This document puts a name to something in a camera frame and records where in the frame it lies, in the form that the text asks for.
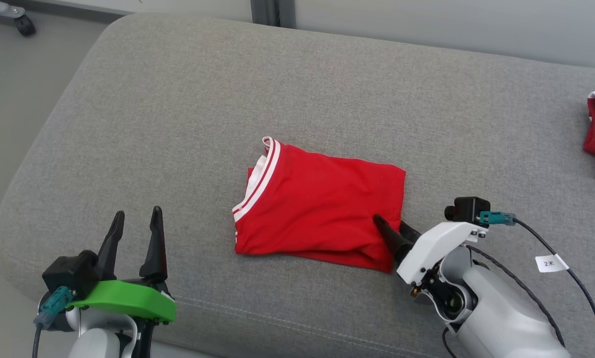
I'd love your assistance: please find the right teal-plug camera cable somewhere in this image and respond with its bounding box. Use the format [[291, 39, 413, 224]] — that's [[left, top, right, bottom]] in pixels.
[[478, 211, 595, 358]]

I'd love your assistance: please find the grey fabric sofa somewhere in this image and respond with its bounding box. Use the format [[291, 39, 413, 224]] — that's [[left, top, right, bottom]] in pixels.
[[0, 12, 595, 358]]

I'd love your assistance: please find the red white-trimmed jersey shirt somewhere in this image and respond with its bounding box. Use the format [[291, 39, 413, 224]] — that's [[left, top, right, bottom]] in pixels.
[[231, 136, 407, 274]]

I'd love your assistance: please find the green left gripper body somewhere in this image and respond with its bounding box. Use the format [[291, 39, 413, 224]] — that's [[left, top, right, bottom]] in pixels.
[[68, 277, 177, 325]]

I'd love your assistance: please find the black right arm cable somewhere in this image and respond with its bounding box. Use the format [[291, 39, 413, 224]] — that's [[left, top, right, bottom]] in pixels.
[[441, 245, 567, 358]]

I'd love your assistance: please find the white cable label tag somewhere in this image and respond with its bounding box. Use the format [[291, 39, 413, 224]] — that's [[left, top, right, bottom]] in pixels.
[[534, 254, 570, 273]]

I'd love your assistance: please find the black caster wheel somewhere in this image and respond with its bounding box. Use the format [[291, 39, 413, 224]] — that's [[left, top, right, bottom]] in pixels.
[[13, 14, 36, 37]]

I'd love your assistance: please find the grey metal frame post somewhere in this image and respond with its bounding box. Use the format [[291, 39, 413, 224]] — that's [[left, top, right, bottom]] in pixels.
[[250, 0, 278, 26], [276, 0, 297, 29]]

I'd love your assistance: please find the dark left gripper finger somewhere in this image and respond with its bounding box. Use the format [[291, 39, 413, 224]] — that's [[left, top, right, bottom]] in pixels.
[[97, 210, 126, 280], [139, 206, 169, 282]]

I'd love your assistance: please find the left teal-plug camera cable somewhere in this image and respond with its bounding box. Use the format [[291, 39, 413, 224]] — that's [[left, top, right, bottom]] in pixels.
[[31, 285, 78, 358]]

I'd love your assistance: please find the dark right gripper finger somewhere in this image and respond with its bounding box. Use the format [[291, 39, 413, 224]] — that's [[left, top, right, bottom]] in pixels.
[[372, 214, 414, 262], [399, 221, 422, 243]]

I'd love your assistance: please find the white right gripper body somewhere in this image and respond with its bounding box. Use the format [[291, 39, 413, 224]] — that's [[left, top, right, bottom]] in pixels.
[[396, 222, 488, 286]]

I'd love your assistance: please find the teal-plug camera cable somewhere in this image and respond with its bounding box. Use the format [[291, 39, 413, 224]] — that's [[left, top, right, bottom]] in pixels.
[[31, 285, 78, 358], [478, 211, 595, 358]]

